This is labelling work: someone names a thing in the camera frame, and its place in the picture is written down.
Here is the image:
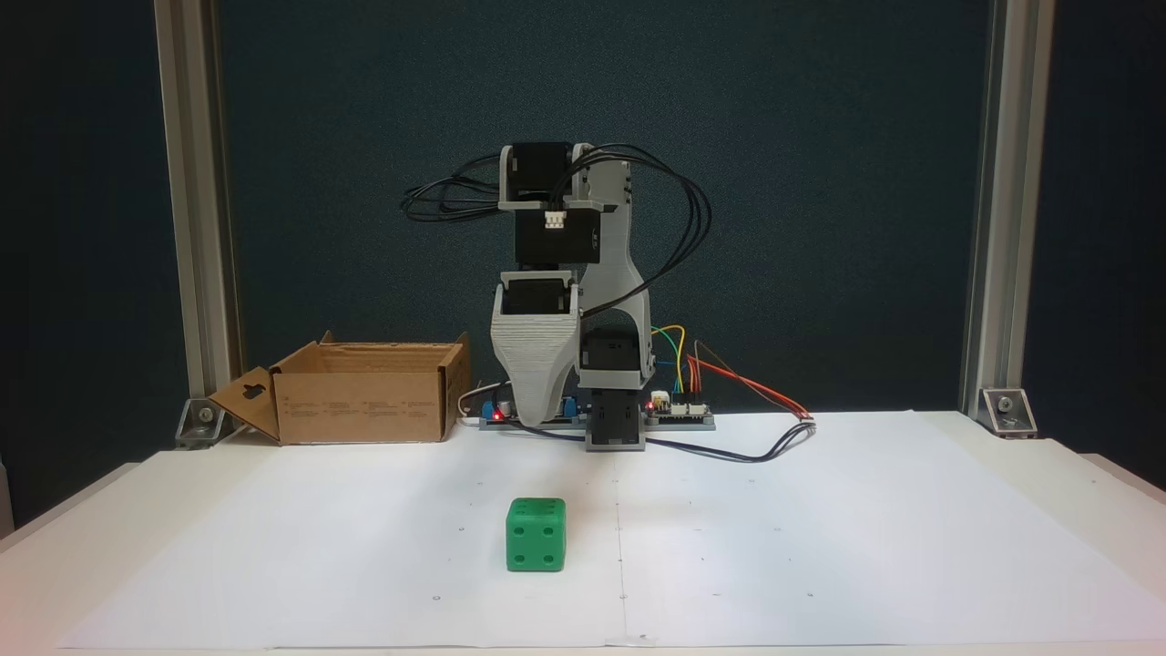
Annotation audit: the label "circuit board with coloured wires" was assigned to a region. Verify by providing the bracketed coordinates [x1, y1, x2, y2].
[642, 390, 716, 431]

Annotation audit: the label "brown cardboard box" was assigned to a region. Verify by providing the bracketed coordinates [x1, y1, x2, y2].
[208, 333, 473, 446]

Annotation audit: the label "metal corner bracket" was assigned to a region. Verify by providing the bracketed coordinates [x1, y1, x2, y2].
[979, 387, 1039, 438]
[175, 396, 229, 449]

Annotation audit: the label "black cable with white connector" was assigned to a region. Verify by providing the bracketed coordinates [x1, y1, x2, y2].
[510, 415, 816, 464]

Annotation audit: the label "aluminium frame profile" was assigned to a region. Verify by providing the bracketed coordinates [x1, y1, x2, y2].
[961, 0, 1058, 415]
[153, 0, 242, 402]

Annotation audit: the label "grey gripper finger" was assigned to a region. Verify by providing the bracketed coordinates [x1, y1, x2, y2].
[496, 360, 538, 426]
[537, 360, 577, 426]

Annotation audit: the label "yellow wire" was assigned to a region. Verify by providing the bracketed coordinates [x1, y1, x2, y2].
[651, 324, 685, 395]

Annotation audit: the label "black arm motor cable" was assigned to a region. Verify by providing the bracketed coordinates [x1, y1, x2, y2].
[401, 155, 511, 224]

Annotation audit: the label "black gripper motor cable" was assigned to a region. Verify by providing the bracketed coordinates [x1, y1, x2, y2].
[565, 144, 711, 320]

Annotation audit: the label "white usb cable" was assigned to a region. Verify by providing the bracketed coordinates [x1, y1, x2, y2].
[455, 383, 502, 422]

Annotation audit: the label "green dice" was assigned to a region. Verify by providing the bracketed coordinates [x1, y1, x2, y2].
[506, 497, 567, 573]

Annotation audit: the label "red orange wire bundle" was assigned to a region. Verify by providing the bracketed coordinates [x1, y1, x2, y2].
[688, 342, 812, 420]

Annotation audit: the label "blue circuit board red LED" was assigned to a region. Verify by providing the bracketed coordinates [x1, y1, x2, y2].
[480, 396, 588, 429]

